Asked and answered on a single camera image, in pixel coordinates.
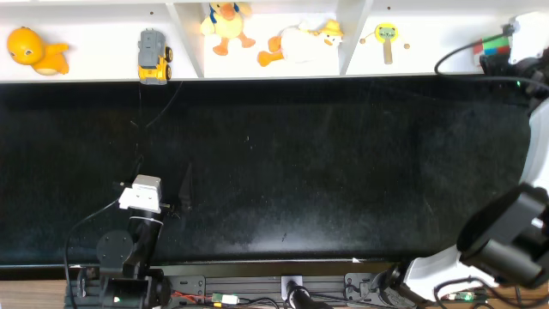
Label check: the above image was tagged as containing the white shelf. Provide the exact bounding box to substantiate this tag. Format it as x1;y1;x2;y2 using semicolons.
0;0;549;85

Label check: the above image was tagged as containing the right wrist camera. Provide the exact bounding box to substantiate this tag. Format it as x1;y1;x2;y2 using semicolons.
507;11;549;65

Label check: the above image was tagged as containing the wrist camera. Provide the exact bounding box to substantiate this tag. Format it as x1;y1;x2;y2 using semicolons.
507;11;549;65
118;173;163;215

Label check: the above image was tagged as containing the white plush duck yellow hat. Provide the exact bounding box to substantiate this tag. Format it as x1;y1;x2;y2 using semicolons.
256;19;345;68

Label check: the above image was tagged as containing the grey and yellow toy truck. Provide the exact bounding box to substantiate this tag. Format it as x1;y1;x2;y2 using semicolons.
136;27;174;86

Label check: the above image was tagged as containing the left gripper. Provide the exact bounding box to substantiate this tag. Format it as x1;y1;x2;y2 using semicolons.
112;154;195;217

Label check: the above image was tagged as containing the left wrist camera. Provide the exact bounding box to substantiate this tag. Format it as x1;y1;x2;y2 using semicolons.
118;173;163;215

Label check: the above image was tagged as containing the mounting rail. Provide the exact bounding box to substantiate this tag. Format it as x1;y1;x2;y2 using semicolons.
63;265;549;309

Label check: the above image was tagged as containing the yellow rubber duck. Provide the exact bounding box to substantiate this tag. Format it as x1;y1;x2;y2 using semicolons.
5;26;70;76

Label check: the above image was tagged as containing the many-coloured puzzle cube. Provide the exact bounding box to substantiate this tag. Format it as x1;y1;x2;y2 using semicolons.
472;35;512;57

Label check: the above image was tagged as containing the yellow rattle drum toy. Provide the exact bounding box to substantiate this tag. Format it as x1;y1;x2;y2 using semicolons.
359;22;411;66

